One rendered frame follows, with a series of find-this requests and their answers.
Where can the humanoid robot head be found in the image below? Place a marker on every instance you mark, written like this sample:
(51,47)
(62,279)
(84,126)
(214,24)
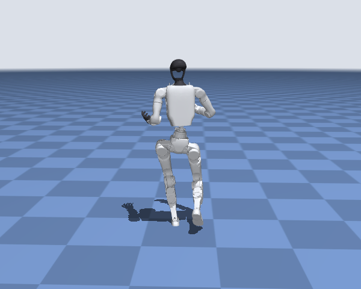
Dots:
(178,65)

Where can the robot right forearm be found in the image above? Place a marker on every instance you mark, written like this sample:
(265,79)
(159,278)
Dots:
(200,110)

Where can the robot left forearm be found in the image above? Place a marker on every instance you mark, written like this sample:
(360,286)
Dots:
(150,121)

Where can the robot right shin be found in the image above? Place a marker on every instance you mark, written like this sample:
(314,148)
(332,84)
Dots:
(198,195)

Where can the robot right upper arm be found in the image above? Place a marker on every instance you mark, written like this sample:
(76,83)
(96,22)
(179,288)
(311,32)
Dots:
(204,100)

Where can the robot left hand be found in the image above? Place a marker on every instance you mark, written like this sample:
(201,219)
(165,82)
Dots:
(145,116)

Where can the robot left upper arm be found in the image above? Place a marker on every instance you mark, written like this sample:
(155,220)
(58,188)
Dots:
(157,105)

